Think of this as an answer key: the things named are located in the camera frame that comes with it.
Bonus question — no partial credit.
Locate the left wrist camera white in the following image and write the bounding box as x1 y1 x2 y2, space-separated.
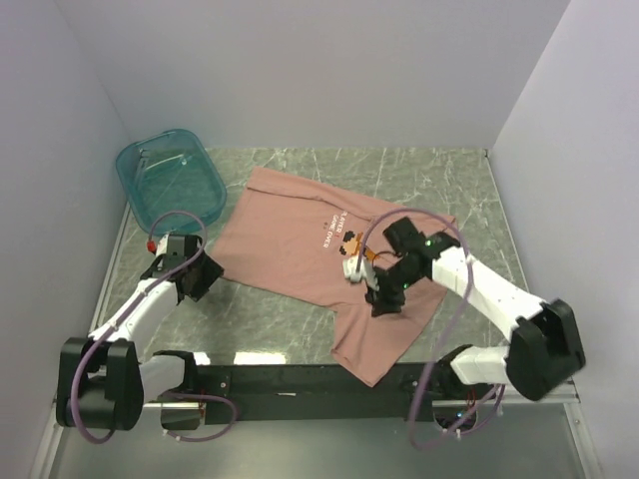
146 235 169 257

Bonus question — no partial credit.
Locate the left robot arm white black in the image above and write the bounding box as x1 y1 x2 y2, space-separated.
55 234 224 434

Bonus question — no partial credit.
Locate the pink t shirt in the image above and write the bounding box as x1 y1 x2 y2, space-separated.
210 167 446 386

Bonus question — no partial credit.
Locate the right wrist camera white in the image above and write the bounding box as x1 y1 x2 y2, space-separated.
342 256 378 289

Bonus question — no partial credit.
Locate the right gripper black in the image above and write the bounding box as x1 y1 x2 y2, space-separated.
364 259 425 318

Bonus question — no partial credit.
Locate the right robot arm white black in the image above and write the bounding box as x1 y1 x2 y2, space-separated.
343 217 586 401

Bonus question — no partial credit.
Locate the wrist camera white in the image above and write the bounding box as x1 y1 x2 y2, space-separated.
342 256 378 289
146 235 169 257

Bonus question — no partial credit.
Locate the teal plastic basin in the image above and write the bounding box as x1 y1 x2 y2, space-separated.
115 129 227 236

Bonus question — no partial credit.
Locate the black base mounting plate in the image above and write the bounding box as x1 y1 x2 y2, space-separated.
187 363 424 421

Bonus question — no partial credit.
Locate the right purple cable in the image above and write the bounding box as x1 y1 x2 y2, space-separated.
356 208 505 450

